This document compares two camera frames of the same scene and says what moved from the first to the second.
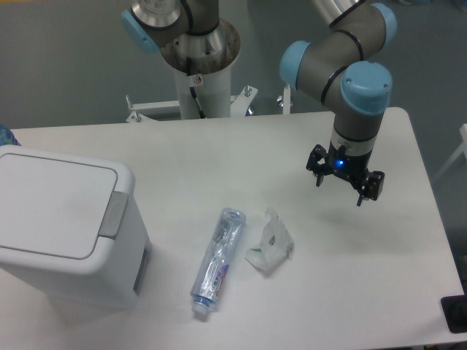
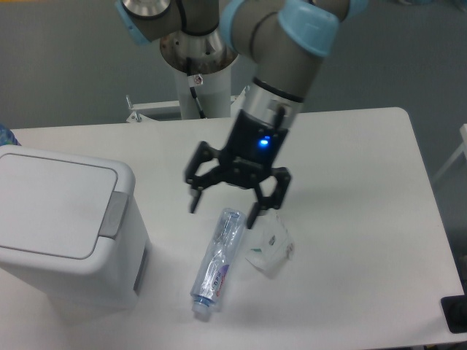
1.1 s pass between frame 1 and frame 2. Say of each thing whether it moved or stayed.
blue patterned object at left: stayed
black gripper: moved
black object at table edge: stayed
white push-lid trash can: stayed
